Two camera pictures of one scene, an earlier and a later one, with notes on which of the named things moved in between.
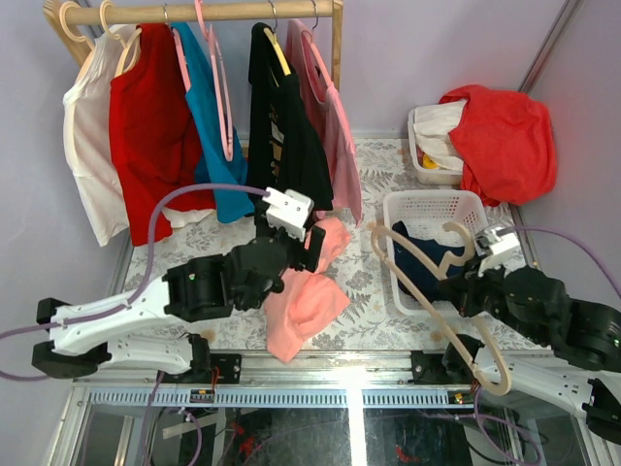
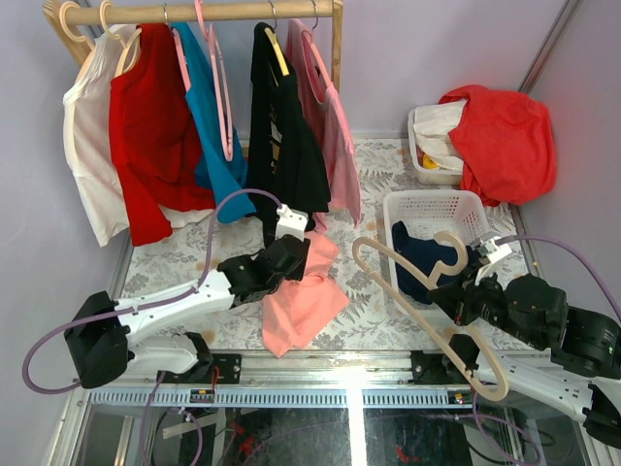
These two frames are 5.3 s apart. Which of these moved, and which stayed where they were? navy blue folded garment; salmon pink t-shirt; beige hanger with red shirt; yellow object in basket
Moved: salmon pink t-shirt
Stayed: beige hanger with red shirt; yellow object in basket; navy blue folded garment
